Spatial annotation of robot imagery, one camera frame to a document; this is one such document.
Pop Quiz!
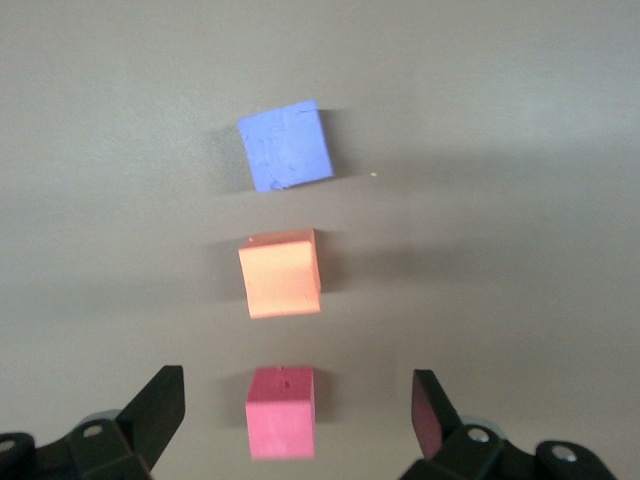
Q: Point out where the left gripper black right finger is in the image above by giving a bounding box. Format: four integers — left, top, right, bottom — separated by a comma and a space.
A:
399, 368, 621, 480

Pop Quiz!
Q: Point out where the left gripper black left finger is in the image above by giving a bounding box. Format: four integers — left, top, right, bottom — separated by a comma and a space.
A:
0, 364, 187, 480

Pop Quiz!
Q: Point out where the orange foam block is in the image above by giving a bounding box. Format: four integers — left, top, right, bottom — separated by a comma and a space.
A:
237, 227, 322, 320

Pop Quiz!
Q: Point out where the red foam block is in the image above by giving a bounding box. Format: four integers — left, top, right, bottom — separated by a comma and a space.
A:
245, 365, 317, 461

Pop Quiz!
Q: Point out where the purple foam block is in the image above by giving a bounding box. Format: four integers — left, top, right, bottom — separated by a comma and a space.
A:
236, 98, 335, 194

